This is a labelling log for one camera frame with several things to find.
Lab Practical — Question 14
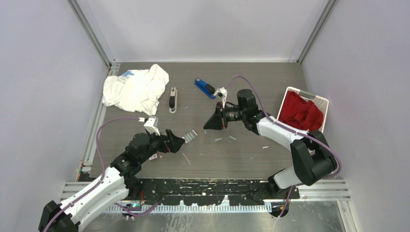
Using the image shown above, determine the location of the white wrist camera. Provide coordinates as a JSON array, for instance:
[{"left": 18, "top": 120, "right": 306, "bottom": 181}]
[
  {"left": 138, "top": 116, "right": 161, "bottom": 135},
  {"left": 213, "top": 87, "right": 228, "bottom": 108}
]

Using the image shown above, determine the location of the red cloth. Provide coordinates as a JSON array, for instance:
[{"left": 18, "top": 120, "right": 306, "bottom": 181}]
[{"left": 278, "top": 91, "right": 324, "bottom": 131}]

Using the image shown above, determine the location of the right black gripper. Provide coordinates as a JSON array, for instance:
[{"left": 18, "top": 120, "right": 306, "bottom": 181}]
[{"left": 204, "top": 101, "right": 246, "bottom": 131}]

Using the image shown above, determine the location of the white crumpled t-shirt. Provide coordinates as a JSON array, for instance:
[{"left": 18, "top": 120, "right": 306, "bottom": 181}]
[{"left": 102, "top": 64, "right": 169, "bottom": 116}]

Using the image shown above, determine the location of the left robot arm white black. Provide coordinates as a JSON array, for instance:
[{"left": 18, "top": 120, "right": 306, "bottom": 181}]
[{"left": 38, "top": 129, "right": 185, "bottom": 232}]

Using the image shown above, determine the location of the blue black stapler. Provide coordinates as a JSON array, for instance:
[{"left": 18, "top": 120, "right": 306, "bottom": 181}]
[{"left": 194, "top": 78, "right": 216, "bottom": 99}]

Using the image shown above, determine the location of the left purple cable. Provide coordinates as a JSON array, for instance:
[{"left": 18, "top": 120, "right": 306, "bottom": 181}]
[{"left": 43, "top": 117, "right": 145, "bottom": 232}]

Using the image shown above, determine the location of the white plastic basket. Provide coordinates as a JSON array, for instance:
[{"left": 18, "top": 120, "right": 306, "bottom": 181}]
[{"left": 277, "top": 87, "right": 329, "bottom": 132}]

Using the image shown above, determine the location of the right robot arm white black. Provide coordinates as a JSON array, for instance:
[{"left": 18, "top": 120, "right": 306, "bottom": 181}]
[{"left": 203, "top": 89, "right": 339, "bottom": 199}]

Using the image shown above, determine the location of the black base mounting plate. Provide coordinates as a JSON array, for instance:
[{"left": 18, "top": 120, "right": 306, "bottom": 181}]
[{"left": 125, "top": 178, "right": 300, "bottom": 206}]

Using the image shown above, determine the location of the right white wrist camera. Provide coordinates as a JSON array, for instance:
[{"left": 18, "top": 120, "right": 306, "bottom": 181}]
[{"left": 213, "top": 87, "right": 228, "bottom": 108}]

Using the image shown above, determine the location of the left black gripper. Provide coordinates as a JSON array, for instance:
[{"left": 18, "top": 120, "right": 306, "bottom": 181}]
[{"left": 139, "top": 128, "right": 184, "bottom": 163}]

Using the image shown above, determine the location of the box of staples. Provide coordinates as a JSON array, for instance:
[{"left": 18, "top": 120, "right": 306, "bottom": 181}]
[{"left": 148, "top": 130, "right": 198, "bottom": 160}]

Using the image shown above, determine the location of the white perforated cable rail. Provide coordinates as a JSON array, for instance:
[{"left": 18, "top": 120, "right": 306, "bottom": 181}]
[{"left": 102, "top": 202, "right": 272, "bottom": 214}]

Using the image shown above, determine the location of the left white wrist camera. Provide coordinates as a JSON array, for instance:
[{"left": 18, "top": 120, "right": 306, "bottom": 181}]
[{"left": 138, "top": 116, "right": 161, "bottom": 135}]

